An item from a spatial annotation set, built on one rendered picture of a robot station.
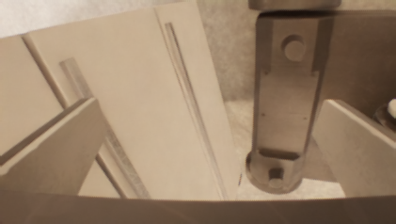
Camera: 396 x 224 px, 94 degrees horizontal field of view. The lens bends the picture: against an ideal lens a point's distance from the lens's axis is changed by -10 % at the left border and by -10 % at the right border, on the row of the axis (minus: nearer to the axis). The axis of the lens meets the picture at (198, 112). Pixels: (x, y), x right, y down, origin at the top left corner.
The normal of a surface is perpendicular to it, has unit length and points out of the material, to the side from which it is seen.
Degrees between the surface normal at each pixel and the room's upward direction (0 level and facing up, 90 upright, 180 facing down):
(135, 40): 90
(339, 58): 0
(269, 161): 0
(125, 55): 90
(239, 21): 0
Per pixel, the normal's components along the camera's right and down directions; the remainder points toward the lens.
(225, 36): -0.32, 0.51
